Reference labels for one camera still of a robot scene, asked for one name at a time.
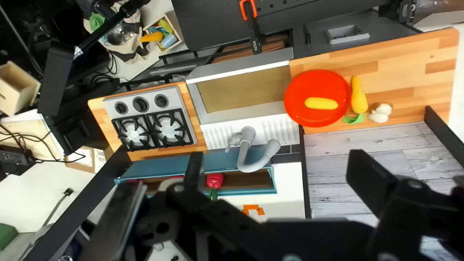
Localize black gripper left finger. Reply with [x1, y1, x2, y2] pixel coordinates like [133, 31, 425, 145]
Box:
[183, 151, 204, 205]

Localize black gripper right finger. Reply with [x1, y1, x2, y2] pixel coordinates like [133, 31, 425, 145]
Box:
[345, 148, 413, 215]

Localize white toy garlic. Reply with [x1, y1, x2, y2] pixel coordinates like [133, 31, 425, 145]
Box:
[368, 102, 393, 125]

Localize yellow toy maize cob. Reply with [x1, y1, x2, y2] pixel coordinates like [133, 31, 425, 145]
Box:
[303, 96, 339, 112]

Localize red plastic plate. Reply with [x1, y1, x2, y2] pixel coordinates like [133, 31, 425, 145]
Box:
[283, 70, 352, 129]

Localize green object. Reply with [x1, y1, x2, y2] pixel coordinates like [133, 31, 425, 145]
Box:
[0, 222, 20, 253]

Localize red toy radish green leaves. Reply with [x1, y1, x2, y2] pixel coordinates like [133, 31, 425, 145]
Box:
[204, 173, 226, 200]

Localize teal planter box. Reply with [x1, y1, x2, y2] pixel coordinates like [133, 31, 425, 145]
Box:
[114, 152, 193, 186]
[200, 148, 278, 196]

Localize grey toy faucet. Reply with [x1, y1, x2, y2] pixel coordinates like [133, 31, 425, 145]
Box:
[225, 126, 281, 174]

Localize toy stove black grates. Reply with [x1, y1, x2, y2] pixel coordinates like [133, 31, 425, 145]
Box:
[101, 86, 196, 151]

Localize black vertical pillar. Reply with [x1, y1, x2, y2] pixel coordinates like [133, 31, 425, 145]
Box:
[297, 125, 313, 219]

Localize orange toy carrot green top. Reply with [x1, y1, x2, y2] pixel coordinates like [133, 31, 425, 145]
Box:
[343, 76, 370, 126]

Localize white toy sink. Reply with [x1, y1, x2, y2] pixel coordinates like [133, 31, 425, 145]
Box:
[185, 47, 303, 151]

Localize wooden kitchen countertop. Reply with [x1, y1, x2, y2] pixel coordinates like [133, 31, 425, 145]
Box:
[87, 26, 461, 164]

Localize black perforated table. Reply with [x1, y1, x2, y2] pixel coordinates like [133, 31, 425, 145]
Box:
[171, 0, 426, 52]

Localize light wooden box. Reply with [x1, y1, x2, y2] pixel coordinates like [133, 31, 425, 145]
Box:
[0, 61, 42, 118]

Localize small orange bracket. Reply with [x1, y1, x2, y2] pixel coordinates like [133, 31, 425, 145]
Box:
[242, 203, 267, 218]

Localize grey square bracket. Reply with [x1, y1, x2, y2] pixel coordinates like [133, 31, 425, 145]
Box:
[323, 23, 372, 48]

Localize black clamp orange handle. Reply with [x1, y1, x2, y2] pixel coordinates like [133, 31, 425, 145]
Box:
[238, 0, 265, 55]

